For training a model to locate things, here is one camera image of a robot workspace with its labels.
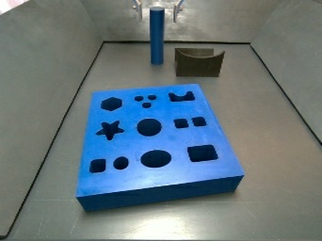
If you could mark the black curved cradle holder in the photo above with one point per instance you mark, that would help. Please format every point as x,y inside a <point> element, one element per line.
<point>197,62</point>

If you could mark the blue shape sorting board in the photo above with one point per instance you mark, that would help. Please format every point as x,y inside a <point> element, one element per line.
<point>153,148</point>

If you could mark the blue round cylinder peg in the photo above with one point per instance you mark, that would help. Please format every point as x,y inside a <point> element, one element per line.
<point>156,29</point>

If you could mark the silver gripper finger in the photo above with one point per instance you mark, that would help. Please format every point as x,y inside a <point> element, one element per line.
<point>177,9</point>
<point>137,8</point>

